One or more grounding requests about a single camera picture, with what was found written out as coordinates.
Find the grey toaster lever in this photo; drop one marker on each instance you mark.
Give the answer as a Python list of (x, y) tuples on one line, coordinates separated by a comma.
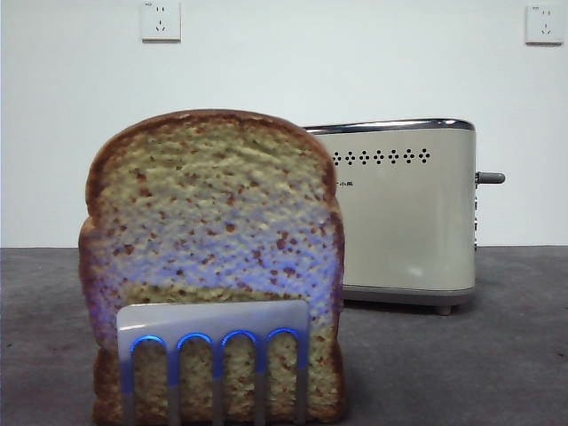
[(491, 178)]

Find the brown-crusted bread slice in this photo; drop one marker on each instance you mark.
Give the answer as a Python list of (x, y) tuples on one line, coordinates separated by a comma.
[(208, 199)]

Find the stainless steel toast rack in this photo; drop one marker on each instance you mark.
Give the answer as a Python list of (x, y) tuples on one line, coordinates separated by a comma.
[(213, 317)]

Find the cream toaster with chrome top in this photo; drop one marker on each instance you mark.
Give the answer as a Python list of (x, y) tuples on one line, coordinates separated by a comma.
[(399, 231)]

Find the white wall socket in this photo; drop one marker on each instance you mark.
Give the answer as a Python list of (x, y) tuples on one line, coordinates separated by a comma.
[(541, 26), (161, 22)]

